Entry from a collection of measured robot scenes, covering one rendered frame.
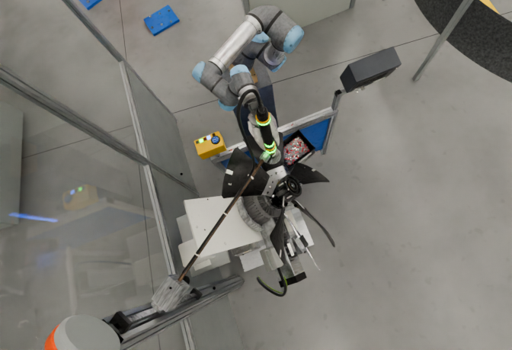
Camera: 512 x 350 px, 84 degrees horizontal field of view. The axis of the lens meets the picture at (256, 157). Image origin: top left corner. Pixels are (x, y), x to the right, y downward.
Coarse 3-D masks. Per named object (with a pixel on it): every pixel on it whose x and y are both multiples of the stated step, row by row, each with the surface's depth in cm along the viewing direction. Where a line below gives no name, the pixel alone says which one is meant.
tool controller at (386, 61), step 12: (360, 60) 151; (372, 60) 151; (384, 60) 150; (396, 60) 150; (348, 72) 155; (360, 72) 150; (372, 72) 150; (384, 72) 152; (348, 84) 160; (360, 84) 156
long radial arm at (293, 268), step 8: (264, 224) 145; (272, 224) 141; (264, 232) 145; (288, 232) 143; (264, 240) 145; (288, 240) 140; (288, 248) 138; (288, 256) 135; (296, 256) 138; (288, 264) 134; (296, 264) 136; (288, 272) 134; (296, 272) 133; (280, 280) 137
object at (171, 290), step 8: (168, 280) 96; (176, 280) 98; (160, 288) 96; (168, 288) 95; (176, 288) 95; (184, 288) 97; (160, 296) 95; (168, 296) 95; (176, 296) 94; (152, 304) 94; (160, 304) 94; (168, 304) 94; (176, 304) 99; (160, 312) 93
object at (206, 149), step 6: (216, 132) 169; (210, 138) 168; (198, 144) 168; (204, 144) 167; (210, 144) 167; (216, 144) 166; (222, 144) 166; (198, 150) 167; (204, 150) 166; (210, 150) 166; (216, 150) 169; (222, 150) 172; (204, 156) 170; (210, 156) 174
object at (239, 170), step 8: (232, 152) 123; (240, 152) 125; (232, 160) 122; (240, 160) 124; (248, 160) 127; (232, 168) 122; (240, 168) 124; (248, 168) 127; (224, 176) 120; (232, 176) 122; (240, 176) 124; (256, 176) 129; (264, 176) 132; (224, 184) 120; (232, 184) 123; (240, 184) 125; (248, 184) 128; (256, 184) 130; (264, 184) 133; (224, 192) 120; (232, 192) 123; (248, 192) 129; (256, 192) 132
